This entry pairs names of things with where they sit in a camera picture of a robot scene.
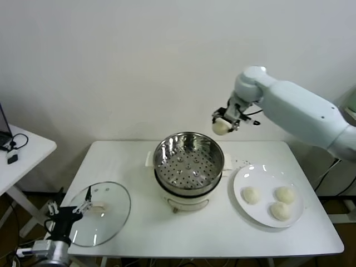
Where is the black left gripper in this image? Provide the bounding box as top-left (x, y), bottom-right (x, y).
top-left (46, 186), bottom-right (94, 247)

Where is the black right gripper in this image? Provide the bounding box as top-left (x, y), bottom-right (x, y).
top-left (211, 107), bottom-right (241, 134)

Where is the white steamed baozi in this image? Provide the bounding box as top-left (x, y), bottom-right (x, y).
top-left (274, 186), bottom-right (296, 205)
top-left (269, 201), bottom-right (291, 222)
top-left (240, 186), bottom-right (262, 205)
top-left (212, 118), bottom-right (231, 136)

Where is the perforated stainless steamer basket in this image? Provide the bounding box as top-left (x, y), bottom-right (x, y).
top-left (152, 132), bottom-right (225, 197)

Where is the round glass pot lid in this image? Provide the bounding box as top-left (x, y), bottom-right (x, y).
top-left (66, 181), bottom-right (131, 248)

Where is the white side table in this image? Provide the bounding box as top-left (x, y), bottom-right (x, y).
top-left (0, 123), bottom-right (65, 240)

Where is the white round plate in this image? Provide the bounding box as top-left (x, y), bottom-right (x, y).
top-left (228, 164), bottom-right (304, 229)

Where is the black and white adapter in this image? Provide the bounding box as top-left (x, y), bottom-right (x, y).
top-left (6, 149), bottom-right (19, 165)

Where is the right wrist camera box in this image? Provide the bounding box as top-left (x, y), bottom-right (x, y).
top-left (225, 105), bottom-right (243, 123)

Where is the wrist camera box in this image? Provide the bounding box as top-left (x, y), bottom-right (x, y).
top-left (225, 105), bottom-right (243, 123)
top-left (16, 241), bottom-right (56, 258)

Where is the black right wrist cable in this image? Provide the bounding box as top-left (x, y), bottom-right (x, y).
top-left (236, 104), bottom-right (264, 126)

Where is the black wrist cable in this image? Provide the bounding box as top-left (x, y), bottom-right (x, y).
top-left (236, 104), bottom-right (264, 126)
top-left (44, 219), bottom-right (56, 242)

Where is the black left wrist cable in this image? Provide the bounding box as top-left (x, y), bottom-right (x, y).
top-left (44, 219), bottom-right (56, 242)

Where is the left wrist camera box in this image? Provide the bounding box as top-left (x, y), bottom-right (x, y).
top-left (16, 241), bottom-right (56, 258)

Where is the black cable and device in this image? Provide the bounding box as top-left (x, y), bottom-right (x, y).
top-left (0, 102), bottom-right (13, 148)

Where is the black floor cable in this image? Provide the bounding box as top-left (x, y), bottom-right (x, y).
top-left (314, 158), bottom-right (356, 197)

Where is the white furniture base frame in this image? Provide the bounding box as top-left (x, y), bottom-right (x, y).
top-left (318, 194), bottom-right (356, 225)

